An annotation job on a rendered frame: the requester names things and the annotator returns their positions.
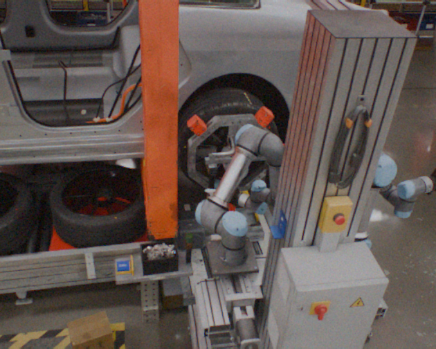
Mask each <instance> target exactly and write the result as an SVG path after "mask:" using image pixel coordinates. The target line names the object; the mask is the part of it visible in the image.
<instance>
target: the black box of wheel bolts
mask: <svg viewBox="0 0 436 349"><path fill-rule="evenodd" d="M140 258H141V263H142V268H143V276H148V275H154V274H164V273H169V272H174V271H179V255H178V251H177V247H176V242H175V240H167V241H161V242H150V243H144V244H140Z"/></svg>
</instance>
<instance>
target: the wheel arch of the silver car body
mask: <svg viewBox="0 0 436 349"><path fill-rule="evenodd" d="M217 77H219V88H226V87H228V88H229V87H230V88H236V89H242V90H244V91H247V92H249V93H251V94H253V95H254V96H255V97H257V98H258V99H259V100H260V101H261V102H262V103H263V104H264V106H265V107H266V108H267V109H268V110H270V111H271V112H272V114H273V115H274V118H273V121H274V123H275V125H276V127H277V129H278V134H279V137H280V140H281V141H282V143H283V144H285V141H286V136H287V128H288V124H289V116H290V111H291V108H290V106H289V103H288V101H287V99H286V97H285V95H284V94H283V93H282V91H281V90H280V89H279V88H278V87H277V86H276V85H275V84H274V83H273V82H271V81H270V80H268V79H267V78H265V77H263V76H261V75H258V74H255V73H249V72H241V71H239V72H230V73H225V74H221V75H218V76H215V77H213V78H211V79H209V80H207V81H205V82H204V83H203V84H201V85H199V86H198V87H197V88H196V89H195V90H194V91H192V92H191V93H190V94H189V96H188V97H187V98H186V99H185V100H184V101H183V103H182V104H181V106H180V107H179V109H178V116H179V114H180V113H181V111H182V110H183V108H184V107H186V105H187V104H188V103H190V101H191V100H193V99H194V98H196V97H197V96H200V94H202V92H203V88H204V86H205V84H206V82H208V83H207V85H206V88H205V91H204V93H205V92H207V91H210V90H214V89H215V85H216V78H217Z"/></svg>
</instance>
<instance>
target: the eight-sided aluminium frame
mask: <svg viewBox="0 0 436 349"><path fill-rule="evenodd" d="M257 122H258V121H257V119H256V117H255V116H254V115H252V114H238V115H223V116H220V115H218V116H215V117H213V118H211V120H210V121H209V122H208V123H206V127H207V130H206V131H205V132H204V133H203V134H202V135H201V136H197V135H196V134H195V135H194V136H191V138H190V139H189V140H188V166H187V168H188V175H189V177H191V178H192V179H194V180H195V181H196V182H197V183H198V184H200V185H201V186H203V187H204V188H205V189H208V181H209V179H207V178H206V177H204V176H203V175H202V174H201V173H200V172H198V171H197V170H195V164H196V147H197V146H198V145H199V144H200V143H202V142H203V141H204V140H205V139H206V138H207V137H209V136H210V135H211V134H212V133H213V132H214V131H215V130H216V129H217V128H218V127H221V126H229V125H247V124H250V125H254V126H257V127H259V128H261V129H263V130H266V131H268V132H270V131H269V130H268V129H267V128H266V127H262V126H261V125H260V124H258V123H257ZM270 133H271V132H270ZM265 175H266V168H265V167H264V164H262V165H261V166H260V167H259V168H257V169H256V170H255V171H254V172H252V173H251V174H250V175H249V176H247V178H245V179H244V180H243V181H241V182H240V183H239V185H238V189H239V191H240V192H244V191H247V190H248V189H250V187H251V186H252V184H253V182H254V181H256V180H260V179H261V178H262V177H264V176H265Z"/></svg>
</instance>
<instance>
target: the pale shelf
mask: <svg viewBox="0 0 436 349"><path fill-rule="evenodd" d="M178 255H179V271H174V272H169V273H164V274H154V275H148V276H143V268H142V263H141V258H140V256H138V257H133V266H134V276H133V275H132V271H131V273H130V274H119V275H116V284H117V285H120V284H126V283H137V282H144V281H150V280H162V279H168V278H179V277H186V276H193V269H192V263H190V264H186V263H185V251H184V252H178ZM126 260H129V261H130V265H131V258H119V259H115V267H116V263H117V262H118V261H126Z"/></svg>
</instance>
